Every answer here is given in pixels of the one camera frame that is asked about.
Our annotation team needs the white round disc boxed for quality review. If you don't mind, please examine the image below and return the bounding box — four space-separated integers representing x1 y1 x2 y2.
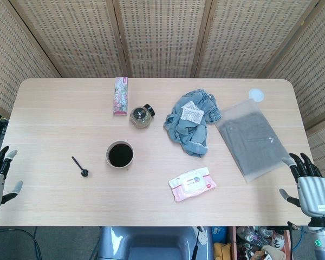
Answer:
248 88 265 103

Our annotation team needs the black plastic spoon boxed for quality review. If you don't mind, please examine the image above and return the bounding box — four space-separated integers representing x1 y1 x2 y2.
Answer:
71 156 89 177

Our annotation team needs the pink floral cardboard box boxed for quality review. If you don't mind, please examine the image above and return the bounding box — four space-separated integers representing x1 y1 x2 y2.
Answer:
113 76 129 116

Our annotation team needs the blue cable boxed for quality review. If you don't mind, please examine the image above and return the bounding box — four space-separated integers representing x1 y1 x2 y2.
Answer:
292 226 307 251

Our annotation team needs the white perforated bracket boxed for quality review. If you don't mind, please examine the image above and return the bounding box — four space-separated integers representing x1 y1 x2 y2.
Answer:
196 226 209 246

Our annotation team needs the yellow cloth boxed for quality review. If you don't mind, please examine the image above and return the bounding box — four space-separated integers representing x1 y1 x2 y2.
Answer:
213 242 233 260

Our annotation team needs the grey garment in plastic bag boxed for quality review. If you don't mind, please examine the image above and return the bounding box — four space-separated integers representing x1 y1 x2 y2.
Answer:
214 97 293 184

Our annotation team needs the blue box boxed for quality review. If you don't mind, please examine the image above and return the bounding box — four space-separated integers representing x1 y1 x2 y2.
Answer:
211 226 229 244

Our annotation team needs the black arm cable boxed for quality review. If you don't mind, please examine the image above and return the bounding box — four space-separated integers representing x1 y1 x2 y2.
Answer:
0 227 43 260

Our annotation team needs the glass jar with black lid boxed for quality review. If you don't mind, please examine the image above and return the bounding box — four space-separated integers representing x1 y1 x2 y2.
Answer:
129 103 156 129

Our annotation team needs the crumpled blue denim garment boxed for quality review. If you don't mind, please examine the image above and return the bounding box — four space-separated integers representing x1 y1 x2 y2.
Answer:
163 88 223 158

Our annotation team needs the cup of dark coffee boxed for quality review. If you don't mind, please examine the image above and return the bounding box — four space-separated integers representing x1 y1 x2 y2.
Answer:
106 140 134 169

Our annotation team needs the red crate of clutter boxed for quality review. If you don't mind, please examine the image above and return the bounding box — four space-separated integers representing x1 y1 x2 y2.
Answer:
229 226 293 260

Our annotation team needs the pink wet wipes pack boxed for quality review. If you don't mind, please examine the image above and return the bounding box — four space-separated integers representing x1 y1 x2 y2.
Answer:
168 167 217 203

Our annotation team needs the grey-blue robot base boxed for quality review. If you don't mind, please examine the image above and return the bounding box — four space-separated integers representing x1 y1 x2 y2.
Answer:
97 226 215 260

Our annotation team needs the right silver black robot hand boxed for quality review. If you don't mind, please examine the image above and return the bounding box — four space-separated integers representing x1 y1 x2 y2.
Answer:
278 152 325 217

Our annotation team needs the woven bamboo folding screen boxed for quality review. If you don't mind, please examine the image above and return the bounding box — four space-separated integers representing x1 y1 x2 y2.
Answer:
0 0 325 179

